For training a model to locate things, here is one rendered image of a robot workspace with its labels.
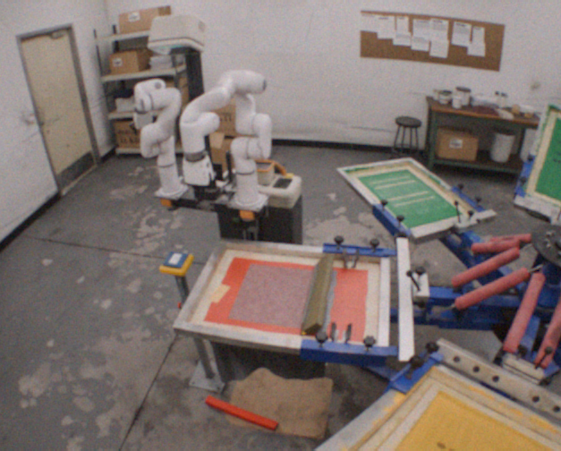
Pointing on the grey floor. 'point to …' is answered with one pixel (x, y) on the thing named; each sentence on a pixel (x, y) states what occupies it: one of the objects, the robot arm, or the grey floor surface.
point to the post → (196, 337)
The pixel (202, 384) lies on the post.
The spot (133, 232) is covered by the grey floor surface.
